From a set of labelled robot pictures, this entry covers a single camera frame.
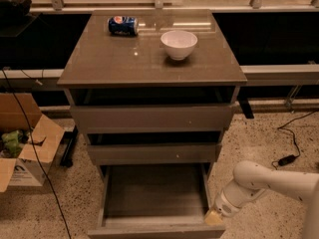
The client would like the black floor cable left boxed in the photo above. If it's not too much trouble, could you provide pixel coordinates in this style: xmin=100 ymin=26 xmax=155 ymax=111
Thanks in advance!
xmin=1 ymin=67 xmax=72 ymax=239

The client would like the blue soda can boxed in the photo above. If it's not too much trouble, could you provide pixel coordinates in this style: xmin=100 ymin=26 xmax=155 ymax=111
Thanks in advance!
xmin=108 ymin=16 xmax=139 ymax=36

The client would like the black object on shelf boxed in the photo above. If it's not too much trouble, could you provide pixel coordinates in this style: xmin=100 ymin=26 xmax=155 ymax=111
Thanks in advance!
xmin=0 ymin=0 xmax=32 ymax=17

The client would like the black table leg right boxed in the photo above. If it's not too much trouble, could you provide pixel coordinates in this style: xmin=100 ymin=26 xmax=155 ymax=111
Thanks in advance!
xmin=237 ymin=89 xmax=254 ymax=120

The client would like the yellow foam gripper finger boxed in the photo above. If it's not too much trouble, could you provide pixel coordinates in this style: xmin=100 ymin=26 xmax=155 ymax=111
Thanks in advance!
xmin=204 ymin=209 xmax=223 ymax=226

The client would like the cardboard box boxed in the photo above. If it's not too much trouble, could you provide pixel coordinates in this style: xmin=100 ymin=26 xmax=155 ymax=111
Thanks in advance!
xmin=0 ymin=94 xmax=64 ymax=192

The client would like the white bowl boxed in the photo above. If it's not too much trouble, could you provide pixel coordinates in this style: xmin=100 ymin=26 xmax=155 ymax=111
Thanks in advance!
xmin=160 ymin=30 xmax=197 ymax=61

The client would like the grey drawer cabinet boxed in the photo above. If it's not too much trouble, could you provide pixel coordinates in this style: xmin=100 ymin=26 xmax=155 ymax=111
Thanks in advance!
xmin=57 ymin=9 xmax=248 ymax=181

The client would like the grey drawer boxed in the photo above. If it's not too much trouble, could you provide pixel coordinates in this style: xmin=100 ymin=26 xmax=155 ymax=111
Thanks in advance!
xmin=88 ymin=163 xmax=225 ymax=239
xmin=71 ymin=104 xmax=234 ymax=133
xmin=88 ymin=131 xmax=222 ymax=164

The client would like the green bag in box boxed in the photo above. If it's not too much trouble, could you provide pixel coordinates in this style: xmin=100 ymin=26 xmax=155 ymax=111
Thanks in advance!
xmin=0 ymin=129 xmax=23 ymax=158

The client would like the black power adapter with cable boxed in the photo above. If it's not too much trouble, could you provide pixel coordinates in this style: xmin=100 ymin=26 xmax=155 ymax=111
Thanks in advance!
xmin=271 ymin=110 xmax=318 ymax=170

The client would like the grey bottom drawer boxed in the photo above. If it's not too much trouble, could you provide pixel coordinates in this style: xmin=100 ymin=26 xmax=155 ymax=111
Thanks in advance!
xmin=88 ymin=163 xmax=225 ymax=239

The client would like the grey middle drawer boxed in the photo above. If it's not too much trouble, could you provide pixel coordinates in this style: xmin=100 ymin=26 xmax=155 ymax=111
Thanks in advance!
xmin=88 ymin=131 xmax=222 ymax=164

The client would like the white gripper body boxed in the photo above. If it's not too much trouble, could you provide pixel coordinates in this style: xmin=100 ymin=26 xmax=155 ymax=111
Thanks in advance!
xmin=213 ymin=180 xmax=266 ymax=218

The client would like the black table leg left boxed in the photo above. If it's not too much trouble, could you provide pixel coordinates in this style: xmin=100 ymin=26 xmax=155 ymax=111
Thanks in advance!
xmin=60 ymin=127 xmax=78 ymax=168

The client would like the grey top drawer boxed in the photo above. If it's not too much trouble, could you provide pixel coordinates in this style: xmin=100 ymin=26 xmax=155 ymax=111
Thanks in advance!
xmin=71 ymin=104 xmax=234 ymax=133

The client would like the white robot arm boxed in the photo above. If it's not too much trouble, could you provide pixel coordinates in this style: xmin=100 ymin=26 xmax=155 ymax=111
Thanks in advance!
xmin=204 ymin=160 xmax=319 ymax=239

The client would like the black table leg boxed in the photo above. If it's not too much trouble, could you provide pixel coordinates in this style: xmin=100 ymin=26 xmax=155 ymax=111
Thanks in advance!
xmin=60 ymin=127 xmax=78 ymax=168
xmin=237 ymin=89 xmax=254 ymax=120

